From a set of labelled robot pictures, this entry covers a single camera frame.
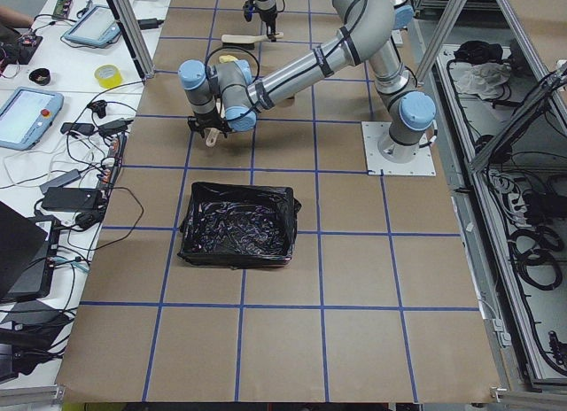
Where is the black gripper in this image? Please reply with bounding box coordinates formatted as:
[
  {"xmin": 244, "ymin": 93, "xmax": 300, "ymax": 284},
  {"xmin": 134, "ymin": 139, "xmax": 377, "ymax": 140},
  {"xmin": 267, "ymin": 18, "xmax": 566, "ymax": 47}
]
[
  {"xmin": 258, "ymin": 10, "xmax": 278, "ymax": 30},
  {"xmin": 187, "ymin": 111, "xmax": 232, "ymax": 134}
]

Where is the beige plastic dustpan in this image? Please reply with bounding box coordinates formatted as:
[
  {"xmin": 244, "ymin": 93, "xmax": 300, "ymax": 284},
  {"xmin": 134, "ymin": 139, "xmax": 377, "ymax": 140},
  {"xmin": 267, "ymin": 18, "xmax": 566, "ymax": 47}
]
[{"xmin": 206, "ymin": 128, "xmax": 221, "ymax": 148}]

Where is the beige hand brush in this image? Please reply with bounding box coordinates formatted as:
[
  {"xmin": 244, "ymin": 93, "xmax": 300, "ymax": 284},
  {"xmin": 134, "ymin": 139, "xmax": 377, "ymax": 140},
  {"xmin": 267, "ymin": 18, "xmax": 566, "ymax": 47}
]
[{"xmin": 221, "ymin": 32, "xmax": 284, "ymax": 49}]

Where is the yellow green sponge piece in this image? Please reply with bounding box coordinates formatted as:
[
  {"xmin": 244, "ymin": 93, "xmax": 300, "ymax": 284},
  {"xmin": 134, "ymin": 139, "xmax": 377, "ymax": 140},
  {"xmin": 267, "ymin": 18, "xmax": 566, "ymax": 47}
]
[{"xmin": 219, "ymin": 54, "xmax": 238, "ymax": 64}]

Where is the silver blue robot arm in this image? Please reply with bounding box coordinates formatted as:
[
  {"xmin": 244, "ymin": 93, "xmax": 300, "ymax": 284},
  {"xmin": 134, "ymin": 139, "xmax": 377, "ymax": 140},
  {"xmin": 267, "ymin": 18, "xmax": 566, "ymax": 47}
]
[
  {"xmin": 246, "ymin": 0, "xmax": 279, "ymax": 35},
  {"xmin": 178, "ymin": 0, "xmax": 436, "ymax": 164}
]

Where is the yellow tape roll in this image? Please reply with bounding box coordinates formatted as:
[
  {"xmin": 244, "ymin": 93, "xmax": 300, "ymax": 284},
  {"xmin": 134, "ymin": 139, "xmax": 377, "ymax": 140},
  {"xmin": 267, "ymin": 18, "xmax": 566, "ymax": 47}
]
[{"xmin": 94, "ymin": 64, "xmax": 123, "ymax": 89}]

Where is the blue teach pendant upper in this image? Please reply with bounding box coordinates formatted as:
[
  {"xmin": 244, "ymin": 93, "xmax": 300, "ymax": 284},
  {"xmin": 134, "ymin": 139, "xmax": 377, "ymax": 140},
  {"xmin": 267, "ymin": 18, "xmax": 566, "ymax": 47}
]
[{"xmin": 63, "ymin": 5, "xmax": 120, "ymax": 48}]

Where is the blue teach pendant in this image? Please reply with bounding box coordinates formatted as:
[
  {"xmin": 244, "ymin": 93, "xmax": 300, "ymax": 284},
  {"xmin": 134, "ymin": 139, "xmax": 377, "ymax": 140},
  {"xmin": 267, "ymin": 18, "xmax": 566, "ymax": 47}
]
[
  {"xmin": 1, "ymin": 87, "xmax": 64, "ymax": 151},
  {"xmin": 63, "ymin": 5, "xmax": 120, "ymax": 48}
]

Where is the black power adapter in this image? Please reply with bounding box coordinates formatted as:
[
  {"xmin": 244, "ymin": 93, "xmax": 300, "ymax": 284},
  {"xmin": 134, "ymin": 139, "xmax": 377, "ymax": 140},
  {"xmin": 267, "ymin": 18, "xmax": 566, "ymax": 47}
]
[{"xmin": 42, "ymin": 187, "xmax": 104, "ymax": 212}]

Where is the blue teach pendant lower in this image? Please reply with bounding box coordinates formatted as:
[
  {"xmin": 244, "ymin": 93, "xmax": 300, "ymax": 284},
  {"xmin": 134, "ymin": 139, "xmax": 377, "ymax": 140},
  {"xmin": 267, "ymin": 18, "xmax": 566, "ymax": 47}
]
[{"xmin": 1, "ymin": 87, "xmax": 64, "ymax": 151}]

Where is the black laptop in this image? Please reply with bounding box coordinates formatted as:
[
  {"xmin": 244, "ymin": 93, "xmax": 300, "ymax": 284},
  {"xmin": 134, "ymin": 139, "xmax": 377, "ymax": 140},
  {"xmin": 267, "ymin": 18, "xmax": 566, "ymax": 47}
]
[{"xmin": 1, "ymin": 204, "xmax": 60, "ymax": 304}]

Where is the white crumpled cloth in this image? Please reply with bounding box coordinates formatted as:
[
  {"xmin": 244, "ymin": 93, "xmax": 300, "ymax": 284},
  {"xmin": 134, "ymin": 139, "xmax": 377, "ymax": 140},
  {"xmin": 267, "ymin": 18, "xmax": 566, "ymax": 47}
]
[{"xmin": 455, "ymin": 62, "xmax": 511, "ymax": 100}]

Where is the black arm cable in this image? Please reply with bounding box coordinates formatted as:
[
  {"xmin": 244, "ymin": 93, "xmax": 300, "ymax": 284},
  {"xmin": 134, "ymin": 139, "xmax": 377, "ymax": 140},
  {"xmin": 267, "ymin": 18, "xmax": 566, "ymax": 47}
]
[{"xmin": 206, "ymin": 46, "xmax": 262, "ymax": 120}]

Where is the aluminium frame post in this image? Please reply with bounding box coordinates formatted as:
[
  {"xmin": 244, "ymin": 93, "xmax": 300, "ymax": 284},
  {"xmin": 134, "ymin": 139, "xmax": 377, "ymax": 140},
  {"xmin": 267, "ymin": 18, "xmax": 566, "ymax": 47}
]
[{"xmin": 106, "ymin": 0, "xmax": 155, "ymax": 81}]

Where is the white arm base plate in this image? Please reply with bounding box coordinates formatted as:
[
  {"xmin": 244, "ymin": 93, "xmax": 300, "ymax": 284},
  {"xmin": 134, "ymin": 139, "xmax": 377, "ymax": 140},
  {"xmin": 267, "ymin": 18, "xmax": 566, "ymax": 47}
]
[{"xmin": 361, "ymin": 121, "xmax": 436, "ymax": 177}]

